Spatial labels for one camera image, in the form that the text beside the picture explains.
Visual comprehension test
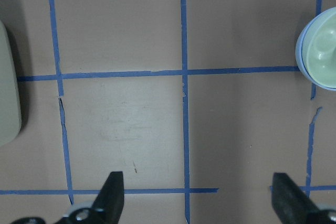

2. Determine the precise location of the blue bowl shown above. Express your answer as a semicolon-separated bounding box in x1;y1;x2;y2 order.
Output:
295;7;336;90

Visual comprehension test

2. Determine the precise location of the green bowl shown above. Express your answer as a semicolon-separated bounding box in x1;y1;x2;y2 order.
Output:
301;8;336;87

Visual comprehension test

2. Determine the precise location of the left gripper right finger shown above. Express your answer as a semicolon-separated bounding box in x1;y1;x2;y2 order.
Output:
271;173;319;223

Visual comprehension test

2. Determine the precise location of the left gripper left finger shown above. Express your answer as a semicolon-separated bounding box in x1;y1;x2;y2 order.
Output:
91;172;124;223

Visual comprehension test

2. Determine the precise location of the cream steel toaster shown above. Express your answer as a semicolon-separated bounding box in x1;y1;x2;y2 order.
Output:
1;23;22;146

